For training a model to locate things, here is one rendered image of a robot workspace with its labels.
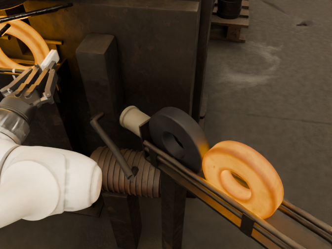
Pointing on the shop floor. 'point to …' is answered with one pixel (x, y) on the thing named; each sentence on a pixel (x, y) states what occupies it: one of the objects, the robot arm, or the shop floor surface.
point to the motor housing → (126, 192)
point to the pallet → (230, 19)
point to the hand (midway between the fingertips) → (50, 62)
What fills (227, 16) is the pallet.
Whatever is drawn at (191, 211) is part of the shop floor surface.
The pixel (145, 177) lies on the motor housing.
